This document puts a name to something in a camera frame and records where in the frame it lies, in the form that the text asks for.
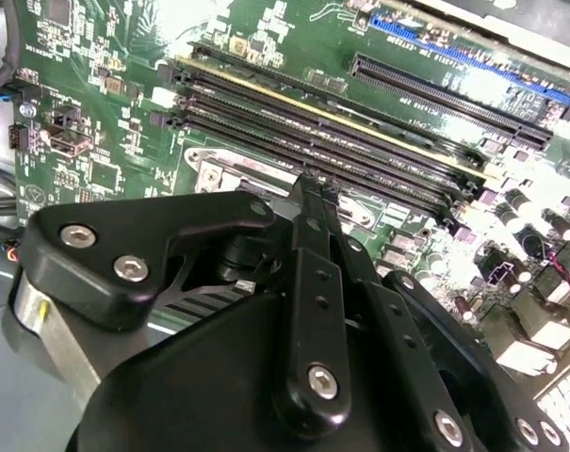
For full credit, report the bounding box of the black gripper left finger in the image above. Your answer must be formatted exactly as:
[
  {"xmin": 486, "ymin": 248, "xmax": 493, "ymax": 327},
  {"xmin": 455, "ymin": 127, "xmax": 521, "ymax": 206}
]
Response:
[{"xmin": 18, "ymin": 171, "xmax": 356, "ymax": 430}]

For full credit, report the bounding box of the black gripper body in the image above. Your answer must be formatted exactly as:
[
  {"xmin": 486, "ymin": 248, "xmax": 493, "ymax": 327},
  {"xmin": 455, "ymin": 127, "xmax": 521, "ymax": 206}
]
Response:
[{"xmin": 65, "ymin": 230, "xmax": 425, "ymax": 452}]

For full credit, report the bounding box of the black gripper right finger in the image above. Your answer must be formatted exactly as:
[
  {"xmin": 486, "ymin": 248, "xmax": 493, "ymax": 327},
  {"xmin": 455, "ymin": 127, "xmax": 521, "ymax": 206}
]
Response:
[{"xmin": 321, "ymin": 181, "xmax": 570, "ymax": 452}]

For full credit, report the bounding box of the metal socket cover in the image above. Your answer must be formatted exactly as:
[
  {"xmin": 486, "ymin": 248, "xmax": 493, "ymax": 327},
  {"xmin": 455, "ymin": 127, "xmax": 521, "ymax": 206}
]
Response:
[{"xmin": 197, "ymin": 154, "xmax": 378, "ymax": 232}]

